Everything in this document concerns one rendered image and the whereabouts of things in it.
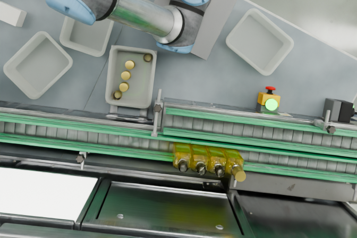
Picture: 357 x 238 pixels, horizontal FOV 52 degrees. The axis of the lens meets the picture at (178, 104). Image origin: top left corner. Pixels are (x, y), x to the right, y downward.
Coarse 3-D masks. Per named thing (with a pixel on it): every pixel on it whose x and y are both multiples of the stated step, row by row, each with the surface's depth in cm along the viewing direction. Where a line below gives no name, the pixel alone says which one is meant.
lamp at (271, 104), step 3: (267, 99) 142; (270, 99) 140; (273, 99) 140; (267, 102) 140; (270, 102) 140; (273, 102) 140; (276, 102) 140; (267, 105) 140; (270, 105) 140; (273, 105) 140; (276, 105) 140; (267, 108) 142; (270, 108) 140; (273, 108) 140
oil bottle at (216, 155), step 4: (208, 148) 129; (212, 148) 130; (216, 148) 131; (220, 148) 132; (208, 152) 125; (212, 152) 124; (216, 152) 125; (220, 152) 126; (212, 156) 120; (216, 156) 121; (220, 156) 121; (224, 156) 122; (212, 160) 118; (216, 160) 118; (220, 160) 118; (224, 160) 119; (208, 164) 121; (212, 164) 118; (224, 164) 118; (208, 168) 120; (212, 168) 118; (224, 168) 119; (212, 172) 119
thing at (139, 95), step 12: (120, 48) 136; (132, 48) 136; (120, 60) 144; (132, 60) 144; (108, 72) 137; (120, 72) 144; (132, 72) 145; (144, 72) 145; (108, 84) 138; (132, 84) 145; (144, 84) 146; (108, 96) 139; (132, 96) 146; (144, 96) 146
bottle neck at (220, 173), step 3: (216, 165) 117; (219, 165) 116; (222, 165) 118; (216, 168) 114; (219, 168) 113; (222, 168) 113; (216, 171) 113; (219, 171) 117; (222, 171) 116; (216, 174) 113; (219, 174) 115; (222, 174) 114
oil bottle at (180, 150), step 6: (174, 144) 129; (180, 144) 128; (186, 144) 129; (174, 150) 123; (180, 150) 121; (186, 150) 122; (174, 156) 119; (180, 156) 118; (186, 156) 118; (174, 162) 119
